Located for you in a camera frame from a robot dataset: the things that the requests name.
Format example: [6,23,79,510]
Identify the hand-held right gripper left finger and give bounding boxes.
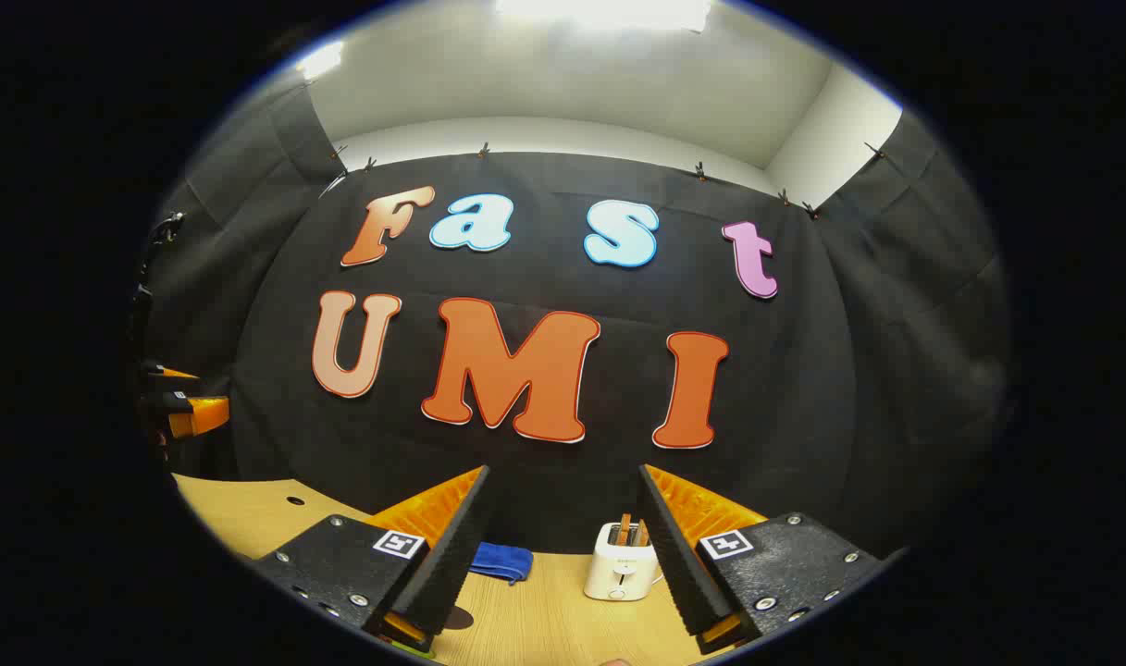
[248,464,494,653]

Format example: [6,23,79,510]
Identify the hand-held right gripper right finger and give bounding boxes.
[637,464,897,655]

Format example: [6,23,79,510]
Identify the blue folded towel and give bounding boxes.
[470,542,534,586]

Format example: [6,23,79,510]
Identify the white toaster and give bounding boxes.
[583,522,663,602]

